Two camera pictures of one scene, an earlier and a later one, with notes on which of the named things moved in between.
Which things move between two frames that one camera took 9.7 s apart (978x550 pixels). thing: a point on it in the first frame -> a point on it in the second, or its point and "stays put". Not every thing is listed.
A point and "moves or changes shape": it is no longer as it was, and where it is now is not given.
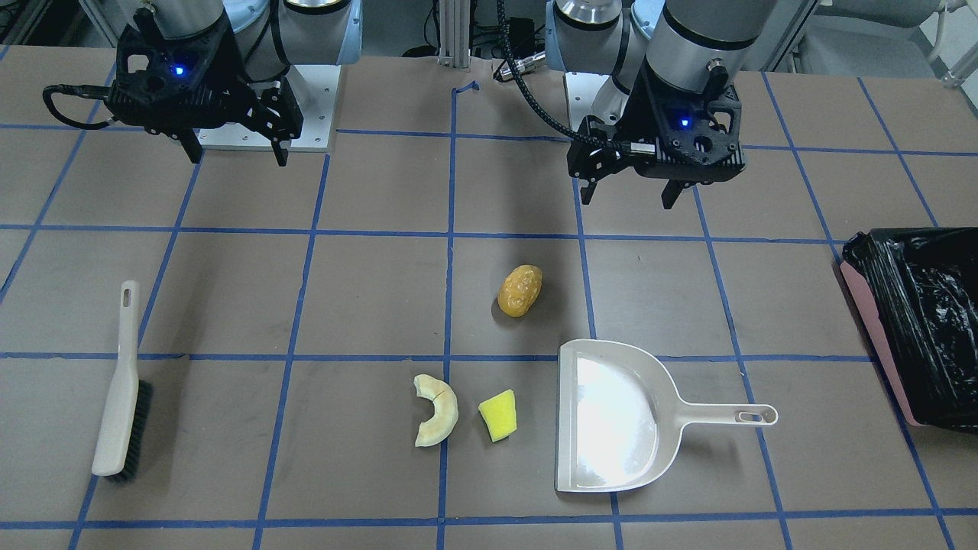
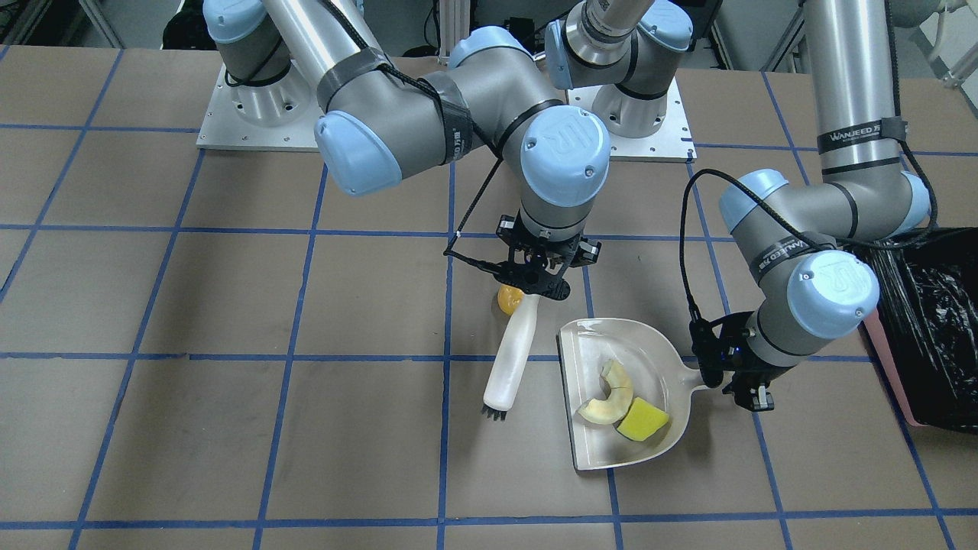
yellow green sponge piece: [499, 413] -> [642, 419]
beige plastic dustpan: [620, 416] moves or changes shape
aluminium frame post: [454, 21] stays put
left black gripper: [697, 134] -> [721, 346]
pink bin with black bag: [917, 289] stays put
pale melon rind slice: [437, 428] -> [612, 409]
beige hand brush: [127, 412] -> [509, 370]
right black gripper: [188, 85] -> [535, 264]
